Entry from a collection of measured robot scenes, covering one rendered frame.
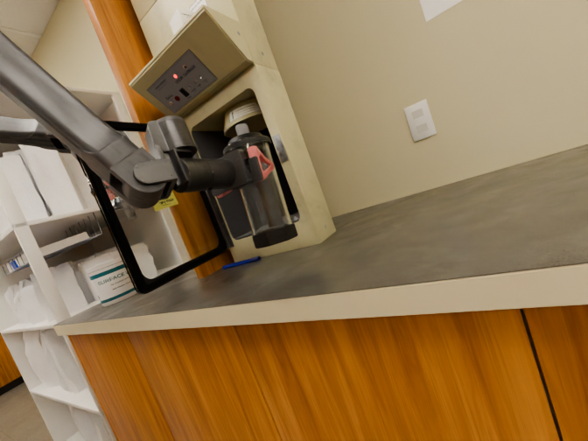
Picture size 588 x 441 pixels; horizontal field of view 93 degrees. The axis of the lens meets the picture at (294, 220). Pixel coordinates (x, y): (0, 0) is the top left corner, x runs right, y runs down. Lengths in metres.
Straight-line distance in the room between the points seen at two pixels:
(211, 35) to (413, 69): 0.62
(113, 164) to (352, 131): 0.83
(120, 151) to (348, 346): 0.44
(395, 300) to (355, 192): 0.78
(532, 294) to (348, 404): 0.33
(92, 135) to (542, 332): 0.60
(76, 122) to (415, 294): 0.50
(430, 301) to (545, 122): 0.79
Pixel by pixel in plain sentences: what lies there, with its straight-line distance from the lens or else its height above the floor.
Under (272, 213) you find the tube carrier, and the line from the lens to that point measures 0.58.
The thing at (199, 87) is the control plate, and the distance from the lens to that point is 0.84.
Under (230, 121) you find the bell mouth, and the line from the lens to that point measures 0.84.
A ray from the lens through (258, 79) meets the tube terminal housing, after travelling 0.77.
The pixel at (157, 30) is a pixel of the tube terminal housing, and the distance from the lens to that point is 1.04.
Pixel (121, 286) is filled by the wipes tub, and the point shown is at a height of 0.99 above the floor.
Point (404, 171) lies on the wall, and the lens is 1.06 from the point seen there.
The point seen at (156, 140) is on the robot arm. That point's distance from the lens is 0.52.
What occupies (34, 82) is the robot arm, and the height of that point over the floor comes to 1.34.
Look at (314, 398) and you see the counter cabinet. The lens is 0.58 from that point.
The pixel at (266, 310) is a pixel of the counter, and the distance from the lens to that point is 0.47.
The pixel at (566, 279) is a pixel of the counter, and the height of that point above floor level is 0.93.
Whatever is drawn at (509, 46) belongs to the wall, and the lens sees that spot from 1.07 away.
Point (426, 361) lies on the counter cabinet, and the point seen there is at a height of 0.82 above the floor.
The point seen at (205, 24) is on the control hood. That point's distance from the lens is 0.75.
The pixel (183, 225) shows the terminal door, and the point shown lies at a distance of 0.80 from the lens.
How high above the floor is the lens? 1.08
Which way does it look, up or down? 5 degrees down
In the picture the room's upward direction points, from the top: 20 degrees counter-clockwise
